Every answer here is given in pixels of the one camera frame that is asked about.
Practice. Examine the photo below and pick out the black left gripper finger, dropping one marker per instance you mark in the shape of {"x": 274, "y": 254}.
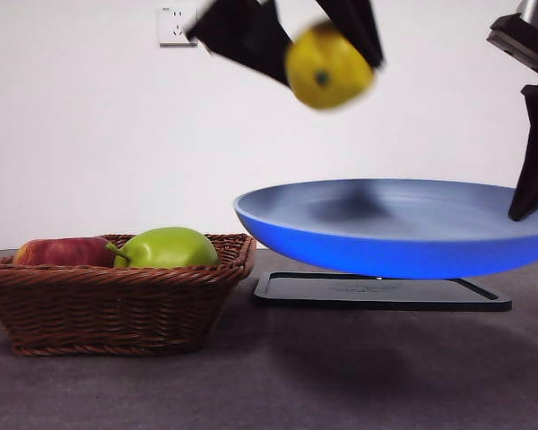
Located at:
{"x": 246, "y": 36}
{"x": 356, "y": 22}

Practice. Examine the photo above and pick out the yellow lemon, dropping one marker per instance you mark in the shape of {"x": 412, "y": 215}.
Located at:
{"x": 329, "y": 67}

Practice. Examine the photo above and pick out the blue round plate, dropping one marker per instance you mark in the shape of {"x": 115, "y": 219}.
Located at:
{"x": 385, "y": 242}

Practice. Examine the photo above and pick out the brown woven wicker basket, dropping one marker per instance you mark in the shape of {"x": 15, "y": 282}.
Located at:
{"x": 116, "y": 304}

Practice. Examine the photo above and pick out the black flat tray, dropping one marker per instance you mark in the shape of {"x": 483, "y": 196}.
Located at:
{"x": 430, "y": 298}

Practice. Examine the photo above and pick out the green pear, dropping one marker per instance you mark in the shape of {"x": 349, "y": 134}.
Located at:
{"x": 170, "y": 248}

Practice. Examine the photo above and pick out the red yellow apple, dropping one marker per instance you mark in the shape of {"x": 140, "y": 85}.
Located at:
{"x": 63, "y": 253}

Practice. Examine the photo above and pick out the white wall socket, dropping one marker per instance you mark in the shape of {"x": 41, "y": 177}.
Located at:
{"x": 172, "y": 27}

